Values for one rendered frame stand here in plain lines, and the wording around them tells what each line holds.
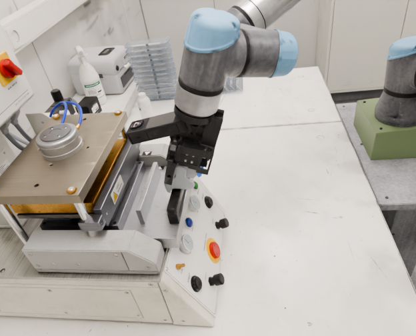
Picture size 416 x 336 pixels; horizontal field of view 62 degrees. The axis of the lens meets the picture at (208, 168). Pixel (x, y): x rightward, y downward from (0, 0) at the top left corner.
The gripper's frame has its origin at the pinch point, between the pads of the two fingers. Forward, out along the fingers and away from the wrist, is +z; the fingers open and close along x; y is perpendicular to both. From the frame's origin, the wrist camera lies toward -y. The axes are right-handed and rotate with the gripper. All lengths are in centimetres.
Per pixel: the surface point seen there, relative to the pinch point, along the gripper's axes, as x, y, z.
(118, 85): 86, -35, 30
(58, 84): 84, -62, 36
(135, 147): 9.4, -9.4, -0.3
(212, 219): 8.4, 12.6, 16.2
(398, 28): 207, 123, 3
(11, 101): 8.3, -35.8, -5.6
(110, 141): 2.3, -12.9, -6.2
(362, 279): -4.6, 47.1, 9.9
